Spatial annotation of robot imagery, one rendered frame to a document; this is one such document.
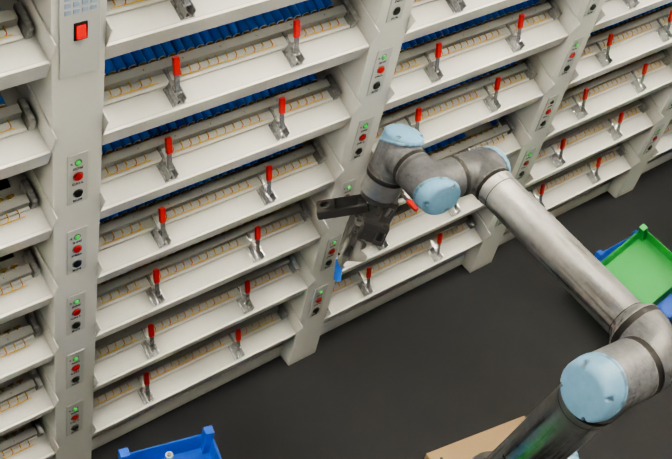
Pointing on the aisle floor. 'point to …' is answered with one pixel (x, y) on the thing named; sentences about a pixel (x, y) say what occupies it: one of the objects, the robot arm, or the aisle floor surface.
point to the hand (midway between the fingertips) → (339, 258)
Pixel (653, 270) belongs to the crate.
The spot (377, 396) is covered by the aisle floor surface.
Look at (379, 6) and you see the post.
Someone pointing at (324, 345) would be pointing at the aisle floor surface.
